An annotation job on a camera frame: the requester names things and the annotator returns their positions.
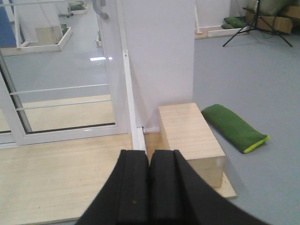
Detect cardboard boxes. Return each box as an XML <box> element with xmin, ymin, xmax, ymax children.
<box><xmin>244</xmin><ymin>0</ymin><xmax>300</xmax><ymax>34</ymax></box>

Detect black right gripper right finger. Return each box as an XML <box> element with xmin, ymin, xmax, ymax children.
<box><xmin>150</xmin><ymin>150</ymin><xmax>265</xmax><ymax>225</ymax></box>

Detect light wooden box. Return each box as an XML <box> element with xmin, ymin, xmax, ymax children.
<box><xmin>159</xmin><ymin>103</ymin><xmax>226</xmax><ymax>188</ymax></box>

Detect white framed transparent sliding door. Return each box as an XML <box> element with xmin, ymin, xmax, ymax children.
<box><xmin>0</xmin><ymin>0</ymin><xmax>129</xmax><ymax>146</ymax></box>

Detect white wall panel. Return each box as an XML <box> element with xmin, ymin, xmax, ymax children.
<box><xmin>122</xmin><ymin>0</ymin><xmax>195</xmax><ymax>132</ymax></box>

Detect white door frame post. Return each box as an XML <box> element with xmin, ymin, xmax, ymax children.
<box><xmin>116</xmin><ymin>0</ymin><xmax>147</xmax><ymax>153</ymax></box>

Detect black tripod stand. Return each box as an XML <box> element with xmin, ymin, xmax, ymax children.
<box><xmin>222</xmin><ymin>0</ymin><xmax>293</xmax><ymax>47</ymax></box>

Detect wooden base platform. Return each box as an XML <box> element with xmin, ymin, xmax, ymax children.
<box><xmin>0</xmin><ymin>93</ymin><xmax>237</xmax><ymax>225</ymax></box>

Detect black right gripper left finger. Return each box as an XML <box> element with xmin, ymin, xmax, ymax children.
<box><xmin>77</xmin><ymin>150</ymin><xmax>149</xmax><ymax>225</ymax></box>

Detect silver curved door handle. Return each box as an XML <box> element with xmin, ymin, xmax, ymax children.
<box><xmin>92</xmin><ymin>0</ymin><xmax>109</xmax><ymax>20</ymax></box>

